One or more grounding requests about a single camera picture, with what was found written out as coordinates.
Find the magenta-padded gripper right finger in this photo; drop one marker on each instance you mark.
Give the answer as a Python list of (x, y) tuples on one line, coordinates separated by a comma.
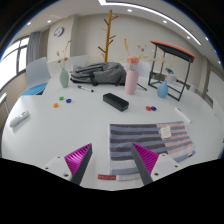
[(146, 160)]

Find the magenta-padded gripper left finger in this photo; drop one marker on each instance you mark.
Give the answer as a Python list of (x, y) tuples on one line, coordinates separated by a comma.
[(77, 160)]

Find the grey pink striped towel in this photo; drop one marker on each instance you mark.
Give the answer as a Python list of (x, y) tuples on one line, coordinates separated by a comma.
[(140, 136)]

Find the red white marker pen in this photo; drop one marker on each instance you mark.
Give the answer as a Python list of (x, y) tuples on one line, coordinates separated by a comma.
[(106, 177)]

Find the red round magnet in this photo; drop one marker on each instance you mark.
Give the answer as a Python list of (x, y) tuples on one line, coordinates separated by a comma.
[(148, 108)]

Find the blue round magnet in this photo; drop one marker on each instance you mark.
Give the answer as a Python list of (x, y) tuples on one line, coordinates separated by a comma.
[(153, 108), (68, 100)]

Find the white flat bar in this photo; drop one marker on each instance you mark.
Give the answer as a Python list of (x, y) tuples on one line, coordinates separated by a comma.
[(182, 115)]

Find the orange round magnet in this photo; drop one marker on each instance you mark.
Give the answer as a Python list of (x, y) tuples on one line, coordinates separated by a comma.
[(55, 105)]

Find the green round magnet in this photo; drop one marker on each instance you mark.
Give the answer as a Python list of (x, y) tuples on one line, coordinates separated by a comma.
[(61, 98)]

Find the black rectangular box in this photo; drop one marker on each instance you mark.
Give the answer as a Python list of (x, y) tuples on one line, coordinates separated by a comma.
[(115, 101)]

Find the blue vase with flowers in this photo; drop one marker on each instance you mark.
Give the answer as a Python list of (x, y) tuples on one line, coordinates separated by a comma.
[(162, 90)]

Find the white remote control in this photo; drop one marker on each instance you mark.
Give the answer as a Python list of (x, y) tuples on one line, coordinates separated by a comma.
[(19, 119)]

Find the black marker pen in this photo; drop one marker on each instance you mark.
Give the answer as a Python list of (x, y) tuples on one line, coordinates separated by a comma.
[(85, 88)]

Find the thin black pen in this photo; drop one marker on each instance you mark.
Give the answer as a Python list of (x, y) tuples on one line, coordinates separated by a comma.
[(142, 86)]

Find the pink vase with flower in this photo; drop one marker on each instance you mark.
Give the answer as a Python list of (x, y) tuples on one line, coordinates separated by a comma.
[(131, 81)]

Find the green vase with dried stems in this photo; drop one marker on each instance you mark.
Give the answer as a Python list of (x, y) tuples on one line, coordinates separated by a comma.
[(64, 79)]

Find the grey backpack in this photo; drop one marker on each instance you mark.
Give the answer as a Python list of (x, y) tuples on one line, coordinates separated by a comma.
[(100, 73)]

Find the white chair with blue seat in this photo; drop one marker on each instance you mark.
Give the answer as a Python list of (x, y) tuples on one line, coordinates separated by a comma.
[(36, 73)]

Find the black-framed orange-topped side table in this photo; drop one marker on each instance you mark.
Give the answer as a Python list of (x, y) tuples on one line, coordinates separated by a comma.
[(173, 47)]

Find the window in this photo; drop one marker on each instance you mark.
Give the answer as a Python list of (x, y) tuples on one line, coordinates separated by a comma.
[(10, 65)]

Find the grey curtain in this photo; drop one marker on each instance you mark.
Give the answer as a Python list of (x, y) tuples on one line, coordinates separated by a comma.
[(32, 48)]

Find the wooden coat rack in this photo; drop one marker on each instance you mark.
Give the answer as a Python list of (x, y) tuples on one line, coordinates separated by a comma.
[(107, 36)]

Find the ceiling lights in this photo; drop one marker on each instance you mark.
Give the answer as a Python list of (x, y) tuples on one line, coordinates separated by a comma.
[(150, 11)]

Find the round wall clock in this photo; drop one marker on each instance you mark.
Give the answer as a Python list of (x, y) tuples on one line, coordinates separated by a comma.
[(58, 31)]

